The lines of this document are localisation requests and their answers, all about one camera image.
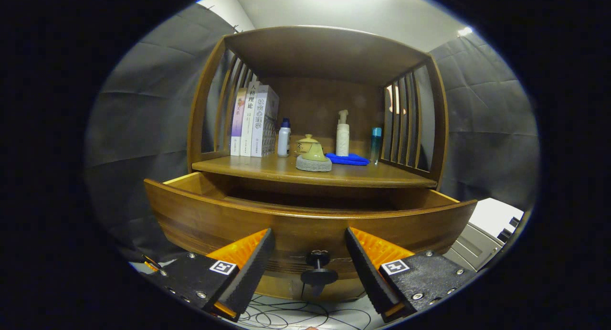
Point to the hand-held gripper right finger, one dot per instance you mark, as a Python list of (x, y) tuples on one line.
[(367, 272)]

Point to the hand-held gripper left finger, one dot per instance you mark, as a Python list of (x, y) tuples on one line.
[(253, 268)]

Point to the black drawer knob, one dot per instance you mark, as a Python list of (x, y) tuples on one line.
[(319, 275)]

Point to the brown wooden drawer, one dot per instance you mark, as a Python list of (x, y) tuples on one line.
[(296, 234)]

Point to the beige scrubbing brush grey pad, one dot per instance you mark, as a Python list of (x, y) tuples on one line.
[(313, 164)]

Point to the brown wooden countertop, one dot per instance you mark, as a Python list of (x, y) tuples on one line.
[(267, 167)]

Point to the brown wooden cabinet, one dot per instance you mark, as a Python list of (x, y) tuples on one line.
[(324, 53)]

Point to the orange and black tool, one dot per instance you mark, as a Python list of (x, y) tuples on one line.
[(152, 262)]

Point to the blue folded cloth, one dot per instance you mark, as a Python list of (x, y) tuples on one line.
[(351, 160)]

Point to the teal slim bottle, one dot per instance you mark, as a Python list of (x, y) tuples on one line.
[(376, 146)]

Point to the white bottle blue cap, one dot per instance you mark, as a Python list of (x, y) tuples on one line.
[(283, 141)]

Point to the white pump bottle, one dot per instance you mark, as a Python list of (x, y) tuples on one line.
[(342, 139)]

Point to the beige lidded teacup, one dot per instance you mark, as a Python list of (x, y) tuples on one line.
[(305, 141)]

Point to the plain white book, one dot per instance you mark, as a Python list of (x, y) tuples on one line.
[(248, 124)]

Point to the white patterned book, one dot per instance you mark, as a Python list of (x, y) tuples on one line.
[(263, 124)]

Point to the purple book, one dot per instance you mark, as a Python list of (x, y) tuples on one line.
[(237, 124)]

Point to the small ceiling light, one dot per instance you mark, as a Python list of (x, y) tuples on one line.
[(464, 31)]

